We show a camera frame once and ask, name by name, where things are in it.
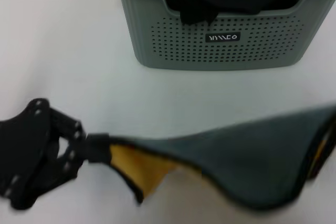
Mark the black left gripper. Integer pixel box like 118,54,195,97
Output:
0,98,111,210

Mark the yellow and green towel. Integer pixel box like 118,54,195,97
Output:
107,102,336,208

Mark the green perforated plastic storage basket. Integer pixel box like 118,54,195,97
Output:
109,0,336,71

